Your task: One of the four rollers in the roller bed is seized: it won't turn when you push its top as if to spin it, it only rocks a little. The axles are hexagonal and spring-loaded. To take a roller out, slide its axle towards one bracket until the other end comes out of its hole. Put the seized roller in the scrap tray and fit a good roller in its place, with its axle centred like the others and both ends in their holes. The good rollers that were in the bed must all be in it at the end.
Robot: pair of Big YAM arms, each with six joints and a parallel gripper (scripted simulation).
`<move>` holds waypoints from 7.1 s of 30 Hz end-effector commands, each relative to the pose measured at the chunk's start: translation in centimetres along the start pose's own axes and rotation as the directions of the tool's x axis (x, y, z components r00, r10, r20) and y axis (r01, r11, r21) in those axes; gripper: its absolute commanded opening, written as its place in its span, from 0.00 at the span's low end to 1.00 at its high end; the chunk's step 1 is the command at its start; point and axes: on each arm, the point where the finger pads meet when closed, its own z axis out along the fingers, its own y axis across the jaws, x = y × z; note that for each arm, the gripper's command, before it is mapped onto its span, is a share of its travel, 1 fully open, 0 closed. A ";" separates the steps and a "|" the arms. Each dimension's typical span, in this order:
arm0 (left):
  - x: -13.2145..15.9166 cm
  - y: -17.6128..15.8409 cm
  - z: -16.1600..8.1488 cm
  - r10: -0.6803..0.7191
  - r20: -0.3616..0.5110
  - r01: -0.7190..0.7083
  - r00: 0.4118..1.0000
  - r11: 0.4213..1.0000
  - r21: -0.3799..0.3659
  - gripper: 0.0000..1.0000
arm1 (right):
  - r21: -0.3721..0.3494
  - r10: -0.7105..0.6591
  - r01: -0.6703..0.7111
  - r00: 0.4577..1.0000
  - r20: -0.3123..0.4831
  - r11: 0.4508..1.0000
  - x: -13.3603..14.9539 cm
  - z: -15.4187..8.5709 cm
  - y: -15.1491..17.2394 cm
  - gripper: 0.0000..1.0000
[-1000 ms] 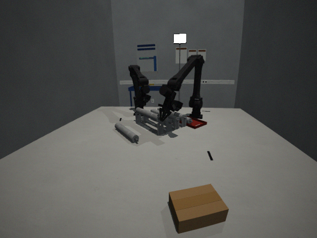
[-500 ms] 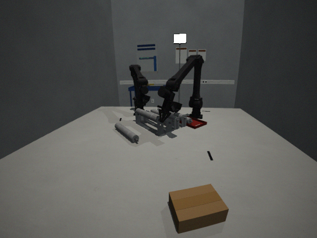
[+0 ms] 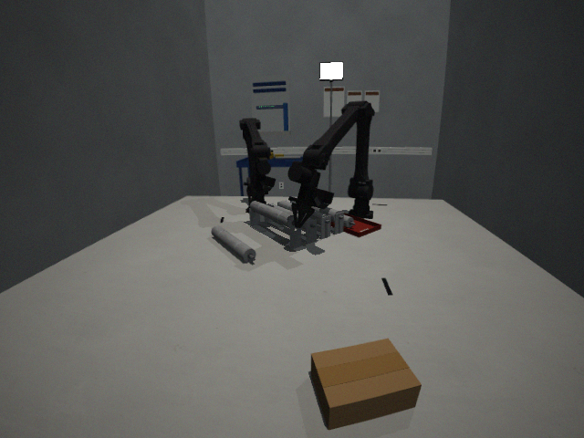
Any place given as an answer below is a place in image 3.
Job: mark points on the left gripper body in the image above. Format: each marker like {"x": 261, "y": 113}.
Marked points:
{"x": 301, "y": 203}

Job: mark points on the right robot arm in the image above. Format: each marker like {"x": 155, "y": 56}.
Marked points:
{"x": 263, "y": 153}

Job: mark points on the brown cardboard box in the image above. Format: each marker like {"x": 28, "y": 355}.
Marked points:
{"x": 362, "y": 382}

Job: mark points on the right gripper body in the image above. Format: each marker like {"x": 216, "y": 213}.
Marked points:
{"x": 254, "y": 187}

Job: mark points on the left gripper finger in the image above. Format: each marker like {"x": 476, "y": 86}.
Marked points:
{"x": 309, "y": 213}
{"x": 301, "y": 216}

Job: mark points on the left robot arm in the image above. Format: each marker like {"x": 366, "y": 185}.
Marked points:
{"x": 318, "y": 153}

